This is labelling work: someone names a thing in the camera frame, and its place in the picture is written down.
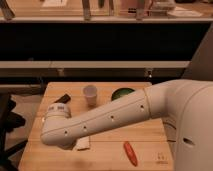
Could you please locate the white paper cup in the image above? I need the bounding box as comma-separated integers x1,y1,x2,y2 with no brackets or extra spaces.
83,85,97,106

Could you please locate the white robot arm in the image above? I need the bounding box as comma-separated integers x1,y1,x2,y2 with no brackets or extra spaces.
41,79,213,171

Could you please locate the black office chair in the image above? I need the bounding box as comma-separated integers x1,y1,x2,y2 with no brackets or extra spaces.
0,94,28,171

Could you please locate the green ceramic bowl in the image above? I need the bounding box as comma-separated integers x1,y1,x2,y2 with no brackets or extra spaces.
111,88,134,100

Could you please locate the black rectangular block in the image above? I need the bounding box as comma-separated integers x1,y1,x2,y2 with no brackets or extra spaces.
56,94,71,103

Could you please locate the red chili pepper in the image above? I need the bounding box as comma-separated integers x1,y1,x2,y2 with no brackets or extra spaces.
123,141,138,166

